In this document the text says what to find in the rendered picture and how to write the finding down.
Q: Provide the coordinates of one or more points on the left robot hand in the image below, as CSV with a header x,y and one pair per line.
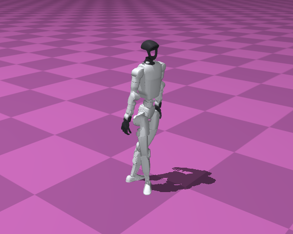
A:
x,y
158,109

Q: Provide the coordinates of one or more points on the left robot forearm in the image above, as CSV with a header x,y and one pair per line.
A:
x,y
159,98

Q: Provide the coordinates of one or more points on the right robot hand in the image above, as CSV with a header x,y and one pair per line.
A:
x,y
125,125

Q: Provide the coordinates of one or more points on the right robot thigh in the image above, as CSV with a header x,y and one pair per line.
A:
x,y
141,120

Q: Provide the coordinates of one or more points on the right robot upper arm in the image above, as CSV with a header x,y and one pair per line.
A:
x,y
137,74

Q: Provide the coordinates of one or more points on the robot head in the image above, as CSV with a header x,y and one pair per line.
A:
x,y
149,46

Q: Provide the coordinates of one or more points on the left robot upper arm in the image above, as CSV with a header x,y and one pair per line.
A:
x,y
163,70

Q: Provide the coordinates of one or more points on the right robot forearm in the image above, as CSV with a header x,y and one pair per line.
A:
x,y
130,107

